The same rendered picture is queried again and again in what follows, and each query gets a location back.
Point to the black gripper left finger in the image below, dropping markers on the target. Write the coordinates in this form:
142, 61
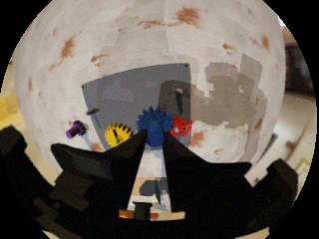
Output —
116, 168

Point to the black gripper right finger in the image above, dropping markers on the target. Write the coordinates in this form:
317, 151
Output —
188, 175

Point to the yellow gear with black stripe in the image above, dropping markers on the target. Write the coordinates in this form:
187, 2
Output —
115, 131

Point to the blue gear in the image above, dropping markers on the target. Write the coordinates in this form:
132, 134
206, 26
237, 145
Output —
156, 123

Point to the purple gear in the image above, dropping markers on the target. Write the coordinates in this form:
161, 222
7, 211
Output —
77, 128

